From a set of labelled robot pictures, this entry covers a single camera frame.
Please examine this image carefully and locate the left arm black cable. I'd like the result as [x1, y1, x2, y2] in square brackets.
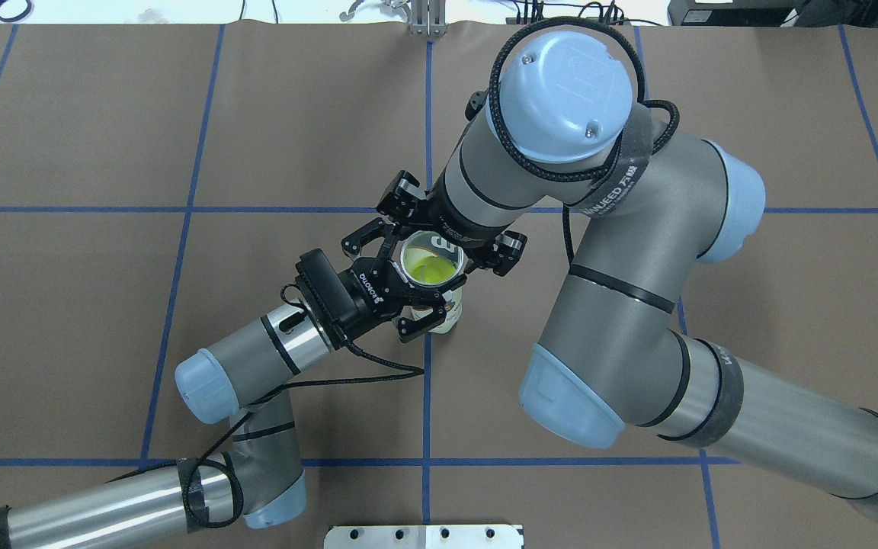
[104, 284, 426, 530]

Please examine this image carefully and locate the aluminium frame post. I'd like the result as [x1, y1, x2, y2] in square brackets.
[407, 0, 448, 38]

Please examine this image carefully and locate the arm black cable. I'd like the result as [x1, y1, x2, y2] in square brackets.
[466, 17, 681, 268]
[104, 284, 426, 530]

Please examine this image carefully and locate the blue tape roll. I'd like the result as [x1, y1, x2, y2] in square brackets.
[0, 0, 35, 24]

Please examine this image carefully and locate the tennis ball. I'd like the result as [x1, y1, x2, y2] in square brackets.
[402, 246, 459, 286]

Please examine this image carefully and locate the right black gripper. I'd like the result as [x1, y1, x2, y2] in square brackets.
[376, 171, 527, 277]

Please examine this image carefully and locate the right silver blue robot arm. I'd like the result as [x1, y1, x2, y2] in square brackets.
[393, 17, 878, 522]

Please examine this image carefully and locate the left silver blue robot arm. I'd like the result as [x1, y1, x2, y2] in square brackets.
[0, 211, 424, 548]

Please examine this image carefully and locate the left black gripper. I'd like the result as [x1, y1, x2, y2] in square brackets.
[337, 218, 464, 342]

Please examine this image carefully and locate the clear Wilson tennis ball can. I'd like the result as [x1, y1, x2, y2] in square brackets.
[398, 232, 466, 334]

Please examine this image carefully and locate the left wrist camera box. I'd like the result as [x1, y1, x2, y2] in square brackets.
[296, 248, 359, 348]

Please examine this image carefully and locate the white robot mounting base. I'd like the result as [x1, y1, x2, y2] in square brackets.
[323, 524, 526, 548]

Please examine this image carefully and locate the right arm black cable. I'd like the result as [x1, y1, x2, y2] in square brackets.
[466, 17, 681, 268]

